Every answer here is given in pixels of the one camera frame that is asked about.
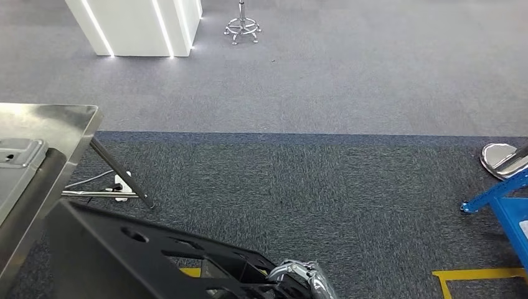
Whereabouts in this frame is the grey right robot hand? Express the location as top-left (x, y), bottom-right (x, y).
top-left (266, 259), bottom-right (339, 299)

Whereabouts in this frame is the black plastic plate frame part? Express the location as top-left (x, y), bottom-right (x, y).
top-left (43, 199), bottom-right (314, 299)

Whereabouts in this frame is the blue metal shelf rack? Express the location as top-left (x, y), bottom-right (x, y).
top-left (460, 167), bottom-right (528, 274)

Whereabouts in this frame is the stainless steel workbench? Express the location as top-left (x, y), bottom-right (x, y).
top-left (0, 103), bottom-right (156, 296)

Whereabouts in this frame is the white power strip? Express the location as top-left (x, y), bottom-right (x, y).
top-left (112, 171), bottom-right (135, 203)

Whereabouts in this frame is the chrome stool base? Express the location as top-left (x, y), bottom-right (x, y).
top-left (224, 0), bottom-right (262, 45)

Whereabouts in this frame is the white counter with light strips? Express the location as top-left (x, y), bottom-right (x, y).
top-left (64, 0), bottom-right (204, 59)

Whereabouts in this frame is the grey metal panel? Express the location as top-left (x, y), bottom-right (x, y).
top-left (0, 138), bottom-right (48, 225)

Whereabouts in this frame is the chrome stanchion post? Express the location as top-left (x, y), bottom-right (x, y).
top-left (479, 142), bottom-right (528, 181)

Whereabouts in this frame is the white power cable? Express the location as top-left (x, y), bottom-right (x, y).
top-left (65, 169), bottom-right (115, 190)

